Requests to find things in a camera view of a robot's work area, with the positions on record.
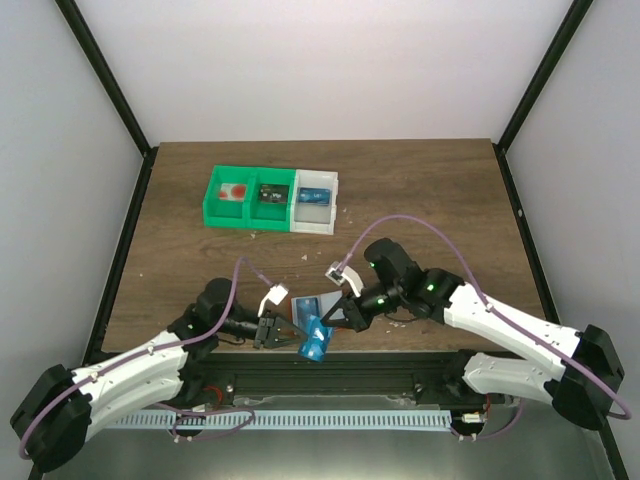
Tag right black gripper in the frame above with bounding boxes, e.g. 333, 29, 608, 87
322, 280, 404, 332

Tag light blue credit card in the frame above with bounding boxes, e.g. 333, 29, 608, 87
298, 315, 334, 363

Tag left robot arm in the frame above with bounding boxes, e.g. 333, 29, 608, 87
10, 278, 308, 473

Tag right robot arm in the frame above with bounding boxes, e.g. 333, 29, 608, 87
322, 238, 624, 431

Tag blue card in bin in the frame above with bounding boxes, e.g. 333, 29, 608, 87
297, 187, 332, 206

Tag black card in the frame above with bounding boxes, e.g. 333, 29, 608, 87
258, 184, 290, 204

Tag red white card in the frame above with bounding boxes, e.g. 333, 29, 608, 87
218, 182, 247, 202

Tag white bin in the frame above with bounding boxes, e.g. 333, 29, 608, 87
290, 169, 339, 235

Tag green bin middle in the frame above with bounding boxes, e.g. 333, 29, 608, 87
247, 167, 296, 232

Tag green bin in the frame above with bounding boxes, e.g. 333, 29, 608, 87
202, 165, 255, 229
247, 167, 296, 232

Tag green bin left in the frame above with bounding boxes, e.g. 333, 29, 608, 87
202, 165, 255, 229

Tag black aluminium front rail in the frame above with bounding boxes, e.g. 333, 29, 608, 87
144, 351, 526, 406

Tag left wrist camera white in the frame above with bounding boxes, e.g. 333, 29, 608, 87
258, 283, 289, 317

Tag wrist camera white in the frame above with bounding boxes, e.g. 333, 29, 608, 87
258, 283, 289, 317
325, 262, 364, 297

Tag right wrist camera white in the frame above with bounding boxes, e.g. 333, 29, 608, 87
325, 262, 364, 297

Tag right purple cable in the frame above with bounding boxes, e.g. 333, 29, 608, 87
342, 214, 632, 441

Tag light blue cable duct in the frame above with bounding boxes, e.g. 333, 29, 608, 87
110, 409, 452, 433

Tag right black frame post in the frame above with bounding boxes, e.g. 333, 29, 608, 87
496, 0, 593, 153

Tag black frame post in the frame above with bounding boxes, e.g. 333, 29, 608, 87
55, 0, 152, 157
496, 0, 593, 153

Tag left black frame post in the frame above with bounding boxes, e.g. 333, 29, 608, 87
55, 0, 152, 157

